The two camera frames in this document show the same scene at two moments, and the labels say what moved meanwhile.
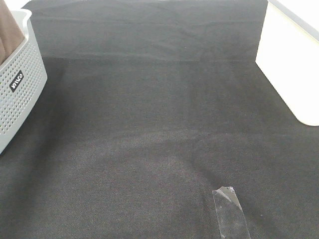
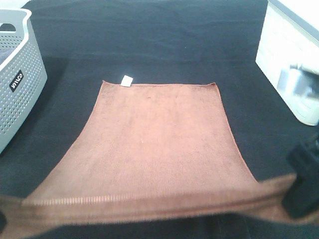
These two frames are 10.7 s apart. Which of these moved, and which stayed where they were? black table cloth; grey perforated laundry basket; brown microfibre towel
Moved: brown microfibre towel
Stayed: grey perforated laundry basket; black table cloth
